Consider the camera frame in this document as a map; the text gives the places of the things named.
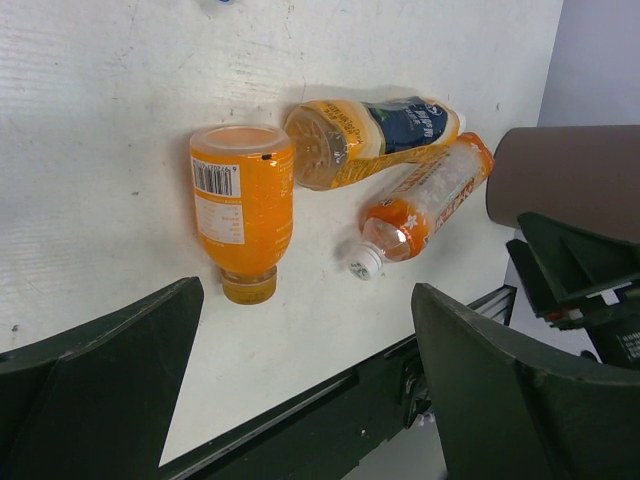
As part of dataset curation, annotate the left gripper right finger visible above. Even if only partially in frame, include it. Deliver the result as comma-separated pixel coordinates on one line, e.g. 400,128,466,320
411,284,639,479

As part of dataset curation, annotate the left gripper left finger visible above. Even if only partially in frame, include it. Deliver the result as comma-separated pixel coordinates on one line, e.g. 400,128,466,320
1,277,204,479

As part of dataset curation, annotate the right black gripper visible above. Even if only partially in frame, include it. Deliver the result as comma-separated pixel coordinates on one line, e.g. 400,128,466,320
507,212,639,370

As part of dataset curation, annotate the orange floral tea bottle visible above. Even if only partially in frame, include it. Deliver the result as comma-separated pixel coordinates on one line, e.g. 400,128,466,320
348,132,494,280

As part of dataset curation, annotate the brown round bin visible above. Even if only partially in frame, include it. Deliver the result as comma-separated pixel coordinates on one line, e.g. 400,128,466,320
486,125,639,243

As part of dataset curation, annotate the short orange juice bottle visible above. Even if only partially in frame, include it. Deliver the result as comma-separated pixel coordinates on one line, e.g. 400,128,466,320
189,125,294,305

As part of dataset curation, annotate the orange bottle navy label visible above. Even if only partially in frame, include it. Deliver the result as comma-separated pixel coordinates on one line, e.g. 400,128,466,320
284,96,466,191

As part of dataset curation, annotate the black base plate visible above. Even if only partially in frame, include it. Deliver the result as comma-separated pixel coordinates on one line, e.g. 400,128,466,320
157,284,519,480

